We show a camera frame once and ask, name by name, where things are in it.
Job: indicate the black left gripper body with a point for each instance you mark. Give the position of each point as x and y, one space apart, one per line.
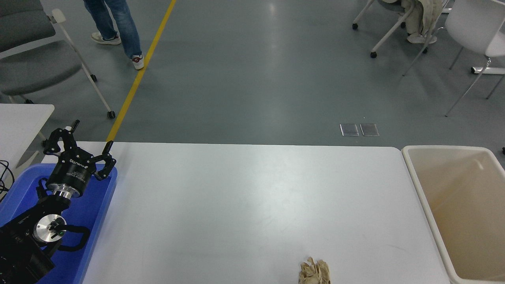
73 171

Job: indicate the blue plastic tray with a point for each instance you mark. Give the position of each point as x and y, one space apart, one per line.
88 213

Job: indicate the white side table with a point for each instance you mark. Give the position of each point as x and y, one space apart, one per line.
19 122

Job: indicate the grey rolling chair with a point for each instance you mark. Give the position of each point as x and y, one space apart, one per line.
35 67

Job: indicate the person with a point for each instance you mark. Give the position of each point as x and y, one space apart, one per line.
420 38
126 27

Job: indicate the crumpled tan paper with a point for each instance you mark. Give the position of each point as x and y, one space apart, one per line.
314 272

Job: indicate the metal floor plate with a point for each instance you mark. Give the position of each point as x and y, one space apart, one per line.
349 130
369 129

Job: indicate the white-framed rolling chair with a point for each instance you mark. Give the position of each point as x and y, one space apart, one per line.
390 33

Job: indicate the beige jacket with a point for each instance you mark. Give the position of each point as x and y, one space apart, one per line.
432 14

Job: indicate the large pale plastic bin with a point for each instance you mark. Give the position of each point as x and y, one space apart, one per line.
465 205

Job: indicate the white shell chair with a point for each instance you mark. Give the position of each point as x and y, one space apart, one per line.
473 23

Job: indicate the white furniture base bar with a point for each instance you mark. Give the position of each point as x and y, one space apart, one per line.
489 70

